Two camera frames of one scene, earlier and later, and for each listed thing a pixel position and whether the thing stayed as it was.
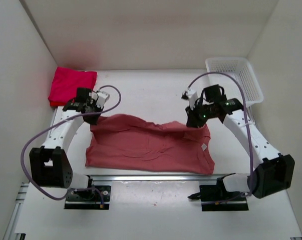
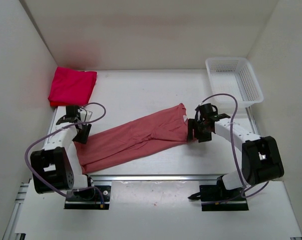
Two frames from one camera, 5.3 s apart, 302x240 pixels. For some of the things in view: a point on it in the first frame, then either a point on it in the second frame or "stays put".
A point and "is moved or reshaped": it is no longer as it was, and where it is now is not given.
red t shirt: x=55 y=103 stays put
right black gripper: x=194 y=120 -> x=192 y=129
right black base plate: x=215 y=198 stays put
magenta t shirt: x=66 y=82 stays put
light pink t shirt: x=126 y=141 is moved or reshaped
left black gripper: x=93 y=104 -> x=83 y=138
